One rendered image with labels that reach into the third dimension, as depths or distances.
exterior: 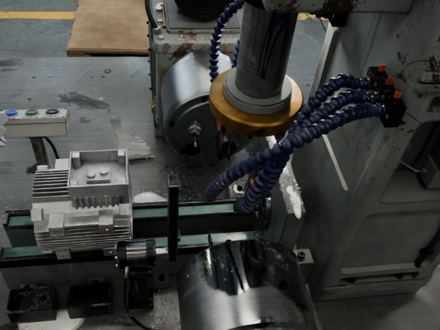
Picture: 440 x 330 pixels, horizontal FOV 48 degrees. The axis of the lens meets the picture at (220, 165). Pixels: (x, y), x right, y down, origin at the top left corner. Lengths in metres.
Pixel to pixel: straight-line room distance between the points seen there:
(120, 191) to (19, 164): 0.60
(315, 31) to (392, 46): 2.95
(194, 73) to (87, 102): 0.58
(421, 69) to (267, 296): 0.44
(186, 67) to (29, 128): 0.42
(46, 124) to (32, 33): 2.38
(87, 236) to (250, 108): 0.46
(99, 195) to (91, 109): 0.71
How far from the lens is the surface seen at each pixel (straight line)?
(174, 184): 0.87
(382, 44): 0.87
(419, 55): 0.77
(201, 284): 0.90
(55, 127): 1.29
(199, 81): 1.24
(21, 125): 1.30
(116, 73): 1.86
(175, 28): 1.41
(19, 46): 3.53
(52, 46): 3.48
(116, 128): 1.64
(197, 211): 1.26
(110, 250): 1.13
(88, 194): 1.04
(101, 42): 3.21
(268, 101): 0.89
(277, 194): 1.06
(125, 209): 1.05
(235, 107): 0.90
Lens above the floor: 1.92
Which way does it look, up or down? 47 degrees down
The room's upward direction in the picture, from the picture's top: 7 degrees clockwise
